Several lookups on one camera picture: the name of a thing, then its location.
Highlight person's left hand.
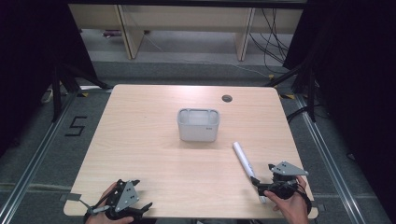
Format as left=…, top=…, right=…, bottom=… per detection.
left=85, top=181, right=135, bottom=224

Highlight black metal stand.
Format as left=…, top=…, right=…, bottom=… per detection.
left=263, top=61, right=319, bottom=123
left=49, top=61, right=110, bottom=123

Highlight grey tape patch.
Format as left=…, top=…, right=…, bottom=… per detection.
left=59, top=192, right=82, bottom=203

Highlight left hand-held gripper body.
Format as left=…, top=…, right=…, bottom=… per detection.
left=104, top=178, right=142, bottom=221

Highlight grey gripper cable plug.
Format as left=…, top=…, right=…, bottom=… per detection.
left=78, top=199, right=110, bottom=217

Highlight white storage container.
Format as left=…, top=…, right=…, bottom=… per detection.
left=177, top=107, right=221, bottom=143

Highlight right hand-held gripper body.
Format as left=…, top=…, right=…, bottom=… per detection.
left=262, top=161, right=310, bottom=201

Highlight black floor cable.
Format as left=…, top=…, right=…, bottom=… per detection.
left=285, top=105, right=313, bottom=124

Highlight black curtain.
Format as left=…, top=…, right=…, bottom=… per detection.
left=282, top=0, right=396, bottom=216
left=0, top=0, right=98, bottom=157

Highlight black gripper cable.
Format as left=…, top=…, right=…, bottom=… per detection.
left=297, top=184, right=313, bottom=216

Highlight white marker pen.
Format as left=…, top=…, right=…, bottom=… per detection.
left=232, top=141, right=268, bottom=204

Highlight beige wooden shelf unit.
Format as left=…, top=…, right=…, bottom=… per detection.
left=67, top=3, right=304, bottom=62

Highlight black hanging cables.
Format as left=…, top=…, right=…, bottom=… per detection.
left=247, top=7, right=291, bottom=75

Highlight coiled white cable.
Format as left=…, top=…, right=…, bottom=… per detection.
left=40, top=88, right=56, bottom=105

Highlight aluminium floor rail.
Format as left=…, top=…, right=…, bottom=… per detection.
left=294, top=92, right=369, bottom=224
left=0, top=89, right=80, bottom=224

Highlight person's right hand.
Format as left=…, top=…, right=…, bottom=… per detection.
left=263, top=175, right=312, bottom=224

